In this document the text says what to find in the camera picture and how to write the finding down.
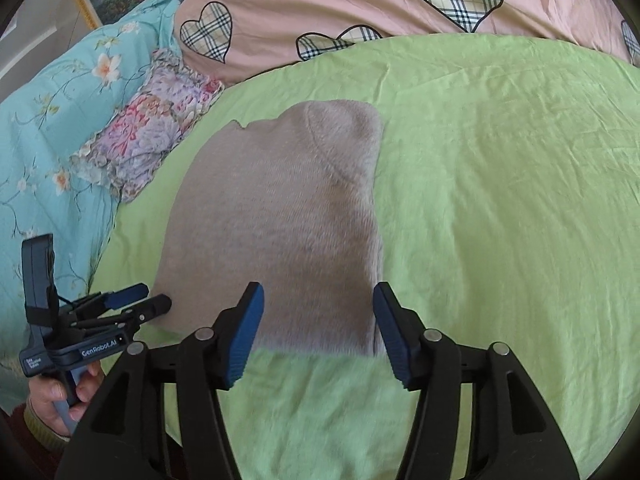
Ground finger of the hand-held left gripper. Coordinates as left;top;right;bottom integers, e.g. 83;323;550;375
80;295;173;334
75;283;149;312

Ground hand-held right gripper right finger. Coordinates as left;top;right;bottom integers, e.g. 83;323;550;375
373;281;578;480

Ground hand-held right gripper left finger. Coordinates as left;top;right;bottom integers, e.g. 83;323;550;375
54;281;265;480

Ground beige fuzzy sweater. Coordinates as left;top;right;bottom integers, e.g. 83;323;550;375
152;100;386;358

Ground person's left forearm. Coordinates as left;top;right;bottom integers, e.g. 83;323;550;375
0;399;73;466

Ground person's left hand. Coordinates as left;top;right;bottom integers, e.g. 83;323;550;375
27;360;106;436

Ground floral ruffled pillow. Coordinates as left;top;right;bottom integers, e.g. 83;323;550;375
70;49;225;204

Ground turquoise floral blanket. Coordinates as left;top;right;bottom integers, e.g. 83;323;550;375
0;0;191;411

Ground green bed sheet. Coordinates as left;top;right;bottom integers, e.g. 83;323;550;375
90;34;640;480

